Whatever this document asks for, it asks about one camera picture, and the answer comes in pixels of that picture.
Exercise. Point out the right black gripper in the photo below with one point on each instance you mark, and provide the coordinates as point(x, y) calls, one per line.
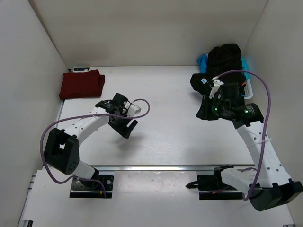
point(208, 114)

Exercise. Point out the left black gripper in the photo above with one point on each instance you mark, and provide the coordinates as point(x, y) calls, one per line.
point(124, 129)

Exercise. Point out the dark red t shirt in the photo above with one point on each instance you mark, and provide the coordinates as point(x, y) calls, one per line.
point(87, 84)

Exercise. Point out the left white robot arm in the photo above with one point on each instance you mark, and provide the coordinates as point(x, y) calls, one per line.
point(62, 146)

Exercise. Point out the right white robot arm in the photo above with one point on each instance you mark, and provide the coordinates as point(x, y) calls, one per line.
point(270, 185)

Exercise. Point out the white plastic laundry basket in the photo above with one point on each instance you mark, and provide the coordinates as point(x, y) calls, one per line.
point(248, 93)

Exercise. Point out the blue t shirt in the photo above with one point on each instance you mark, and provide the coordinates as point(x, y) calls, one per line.
point(202, 62)

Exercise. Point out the black label sticker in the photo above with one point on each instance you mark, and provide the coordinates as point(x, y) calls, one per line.
point(81, 69)

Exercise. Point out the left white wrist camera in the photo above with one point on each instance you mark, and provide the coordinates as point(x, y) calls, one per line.
point(133, 110)

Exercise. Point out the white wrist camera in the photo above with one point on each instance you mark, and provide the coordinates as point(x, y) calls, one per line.
point(216, 85)
point(133, 110)

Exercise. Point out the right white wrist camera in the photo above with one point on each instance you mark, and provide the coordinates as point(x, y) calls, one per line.
point(216, 85)

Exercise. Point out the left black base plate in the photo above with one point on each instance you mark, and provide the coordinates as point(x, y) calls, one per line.
point(93, 190)

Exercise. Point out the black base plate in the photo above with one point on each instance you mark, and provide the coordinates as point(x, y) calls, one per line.
point(93, 190)
point(210, 189)

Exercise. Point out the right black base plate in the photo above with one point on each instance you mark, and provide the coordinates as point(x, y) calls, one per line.
point(210, 189)

